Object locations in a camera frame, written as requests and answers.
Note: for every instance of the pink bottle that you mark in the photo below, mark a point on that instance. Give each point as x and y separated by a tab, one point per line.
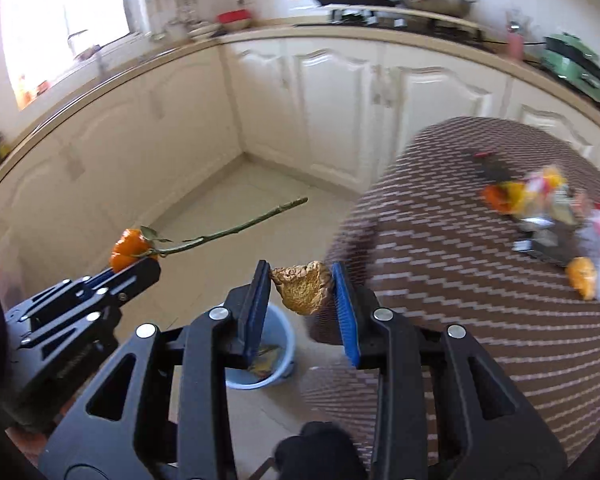
515	42

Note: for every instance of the green countertop appliance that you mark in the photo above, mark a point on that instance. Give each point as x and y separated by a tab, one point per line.
572	62

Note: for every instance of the dried tan orange peel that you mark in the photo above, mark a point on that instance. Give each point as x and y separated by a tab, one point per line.
302	287

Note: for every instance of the dark item with red part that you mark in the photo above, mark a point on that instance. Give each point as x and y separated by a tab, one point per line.
487	164

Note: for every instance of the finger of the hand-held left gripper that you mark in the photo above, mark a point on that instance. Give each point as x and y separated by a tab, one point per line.
80	340
107	276

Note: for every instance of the beige kitchen countertop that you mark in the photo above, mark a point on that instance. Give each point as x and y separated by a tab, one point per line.
330	32

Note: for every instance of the small orange with long stem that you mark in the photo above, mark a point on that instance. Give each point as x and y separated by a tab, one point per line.
127	250

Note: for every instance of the black gas stove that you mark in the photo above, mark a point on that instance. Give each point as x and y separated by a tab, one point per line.
380	19

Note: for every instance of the light blue plastic bin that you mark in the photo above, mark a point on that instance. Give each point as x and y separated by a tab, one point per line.
281	340

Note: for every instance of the metal wok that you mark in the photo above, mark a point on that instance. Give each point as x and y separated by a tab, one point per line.
437	1

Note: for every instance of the row of cream cabinet doors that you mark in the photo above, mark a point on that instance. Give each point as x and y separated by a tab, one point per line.
330	100

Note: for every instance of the white dishes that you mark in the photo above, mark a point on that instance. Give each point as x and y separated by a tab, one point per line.
202	31

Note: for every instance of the brown dotted tablecloth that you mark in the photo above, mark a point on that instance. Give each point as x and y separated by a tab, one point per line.
455	285

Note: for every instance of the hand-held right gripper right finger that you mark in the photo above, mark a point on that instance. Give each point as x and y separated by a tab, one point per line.
345	312

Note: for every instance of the yellow and white wrapper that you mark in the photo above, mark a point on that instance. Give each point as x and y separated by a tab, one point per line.
545	182

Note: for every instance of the metal sink faucet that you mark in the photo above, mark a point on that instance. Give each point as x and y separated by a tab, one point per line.
87	50

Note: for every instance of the orange peel piece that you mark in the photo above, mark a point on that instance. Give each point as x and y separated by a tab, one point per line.
582	277
502	197

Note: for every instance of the black and silver packet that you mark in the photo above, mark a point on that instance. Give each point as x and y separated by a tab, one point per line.
540	240

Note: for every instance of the bright window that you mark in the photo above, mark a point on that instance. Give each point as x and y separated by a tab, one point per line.
55	20

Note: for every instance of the red bowl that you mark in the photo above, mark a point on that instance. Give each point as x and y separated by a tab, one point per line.
235	17

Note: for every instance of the person's black trouser leg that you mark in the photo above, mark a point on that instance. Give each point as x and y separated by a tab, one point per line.
315	452

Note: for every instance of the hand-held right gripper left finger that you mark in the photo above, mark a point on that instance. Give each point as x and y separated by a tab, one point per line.
257	310

